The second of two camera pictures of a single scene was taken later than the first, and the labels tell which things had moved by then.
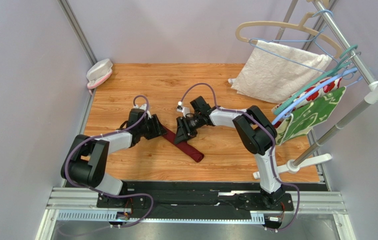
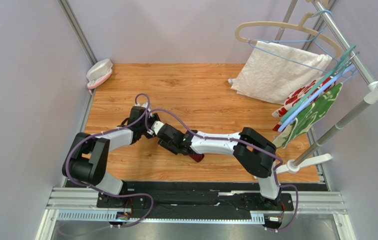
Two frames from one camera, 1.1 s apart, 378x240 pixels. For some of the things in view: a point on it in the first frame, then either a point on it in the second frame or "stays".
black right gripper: x=187 y=126 to x=161 y=133
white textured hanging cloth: x=270 y=70 stays
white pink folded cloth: x=99 y=72 stays
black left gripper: x=158 y=129 stays
